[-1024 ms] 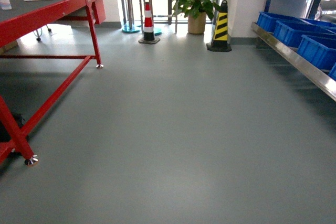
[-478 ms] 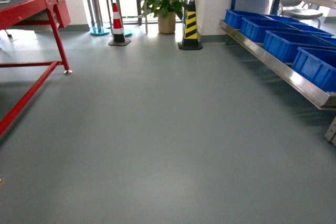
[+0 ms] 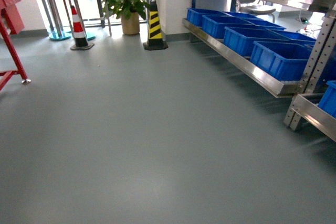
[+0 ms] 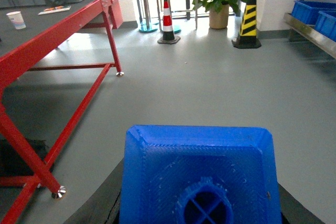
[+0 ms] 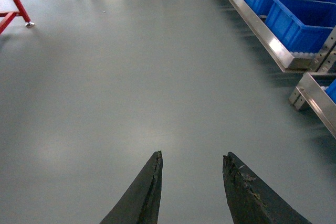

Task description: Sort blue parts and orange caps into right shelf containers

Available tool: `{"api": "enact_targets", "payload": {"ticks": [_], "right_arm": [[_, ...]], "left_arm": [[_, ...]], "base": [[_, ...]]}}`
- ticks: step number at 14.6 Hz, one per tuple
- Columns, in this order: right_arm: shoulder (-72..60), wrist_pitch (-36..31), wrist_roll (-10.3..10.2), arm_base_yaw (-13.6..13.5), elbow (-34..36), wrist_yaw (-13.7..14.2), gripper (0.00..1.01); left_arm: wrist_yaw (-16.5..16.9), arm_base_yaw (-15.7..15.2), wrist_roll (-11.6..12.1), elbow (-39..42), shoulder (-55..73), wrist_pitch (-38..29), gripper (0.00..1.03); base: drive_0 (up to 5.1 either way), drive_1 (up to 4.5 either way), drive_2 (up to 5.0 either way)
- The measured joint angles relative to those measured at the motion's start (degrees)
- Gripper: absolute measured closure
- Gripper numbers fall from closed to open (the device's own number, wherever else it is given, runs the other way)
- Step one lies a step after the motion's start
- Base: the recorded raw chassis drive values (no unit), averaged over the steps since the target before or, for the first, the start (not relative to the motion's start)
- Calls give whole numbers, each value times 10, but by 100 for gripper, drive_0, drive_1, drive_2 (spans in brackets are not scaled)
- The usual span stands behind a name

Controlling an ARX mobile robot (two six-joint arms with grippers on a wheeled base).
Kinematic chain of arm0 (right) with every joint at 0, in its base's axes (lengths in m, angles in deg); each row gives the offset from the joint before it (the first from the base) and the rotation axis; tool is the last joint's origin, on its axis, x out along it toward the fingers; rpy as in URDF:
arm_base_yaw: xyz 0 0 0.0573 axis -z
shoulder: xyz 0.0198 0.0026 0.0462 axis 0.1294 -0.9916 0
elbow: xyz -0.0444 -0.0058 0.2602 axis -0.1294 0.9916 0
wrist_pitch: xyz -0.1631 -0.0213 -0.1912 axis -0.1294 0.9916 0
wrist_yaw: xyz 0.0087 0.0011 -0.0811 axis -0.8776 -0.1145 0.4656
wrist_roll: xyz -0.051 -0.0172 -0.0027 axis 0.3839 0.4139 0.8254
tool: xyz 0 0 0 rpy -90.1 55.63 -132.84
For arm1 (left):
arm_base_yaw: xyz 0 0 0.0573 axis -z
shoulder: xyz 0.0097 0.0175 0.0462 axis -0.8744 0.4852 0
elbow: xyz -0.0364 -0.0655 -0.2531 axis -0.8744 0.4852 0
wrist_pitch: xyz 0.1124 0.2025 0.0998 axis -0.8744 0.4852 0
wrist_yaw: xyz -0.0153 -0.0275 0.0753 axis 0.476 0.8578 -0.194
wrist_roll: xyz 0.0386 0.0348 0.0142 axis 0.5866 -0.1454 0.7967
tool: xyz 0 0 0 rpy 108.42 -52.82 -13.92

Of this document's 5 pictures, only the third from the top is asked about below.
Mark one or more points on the red white traffic cone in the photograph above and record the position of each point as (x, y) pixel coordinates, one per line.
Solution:
(80, 38)

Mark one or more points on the red metal table frame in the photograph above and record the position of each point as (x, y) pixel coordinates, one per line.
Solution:
(12, 24)

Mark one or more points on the blue plastic bin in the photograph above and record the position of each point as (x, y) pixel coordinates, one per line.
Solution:
(214, 25)
(327, 102)
(195, 15)
(283, 61)
(241, 40)

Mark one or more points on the stainless steel shelf rack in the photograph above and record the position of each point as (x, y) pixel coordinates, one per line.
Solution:
(304, 93)

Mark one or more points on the yellow black striped cone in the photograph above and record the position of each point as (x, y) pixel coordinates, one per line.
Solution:
(155, 39)

